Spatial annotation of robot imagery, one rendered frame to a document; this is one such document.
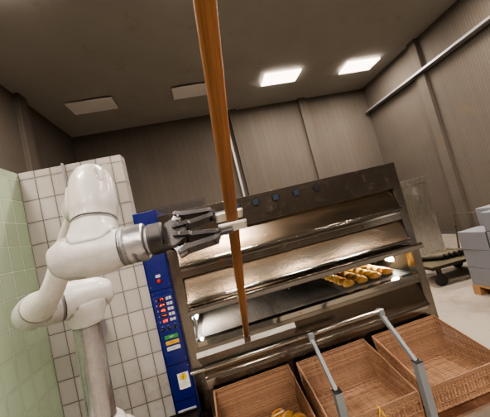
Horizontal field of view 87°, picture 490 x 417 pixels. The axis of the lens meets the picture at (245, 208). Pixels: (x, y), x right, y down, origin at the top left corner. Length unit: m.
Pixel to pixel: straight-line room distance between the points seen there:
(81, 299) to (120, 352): 1.02
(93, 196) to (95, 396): 0.85
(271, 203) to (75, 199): 1.50
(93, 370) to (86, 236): 0.73
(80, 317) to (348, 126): 11.49
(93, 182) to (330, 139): 10.91
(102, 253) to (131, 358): 1.56
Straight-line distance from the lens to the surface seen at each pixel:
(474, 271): 5.37
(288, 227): 2.01
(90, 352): 1.27
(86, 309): 1.20
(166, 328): 2.01
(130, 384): 2.22
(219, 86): 0.44
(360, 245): 2.25
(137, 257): 0.64
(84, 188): 0.72
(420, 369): 1.88
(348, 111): 12.23
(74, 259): 0.66
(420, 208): 7.85
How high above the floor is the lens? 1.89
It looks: 4 degrees up
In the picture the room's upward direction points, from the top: 14 degrees counter-clockwise
